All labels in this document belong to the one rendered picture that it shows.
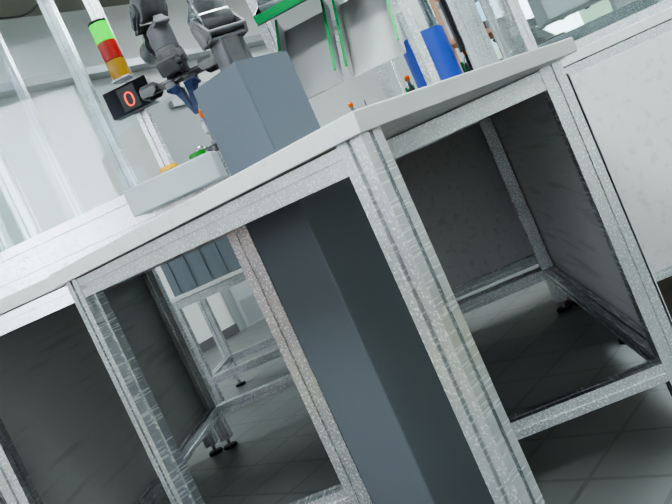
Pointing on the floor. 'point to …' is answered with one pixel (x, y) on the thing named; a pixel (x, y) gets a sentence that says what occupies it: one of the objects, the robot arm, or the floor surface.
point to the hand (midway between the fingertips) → (190, 99)
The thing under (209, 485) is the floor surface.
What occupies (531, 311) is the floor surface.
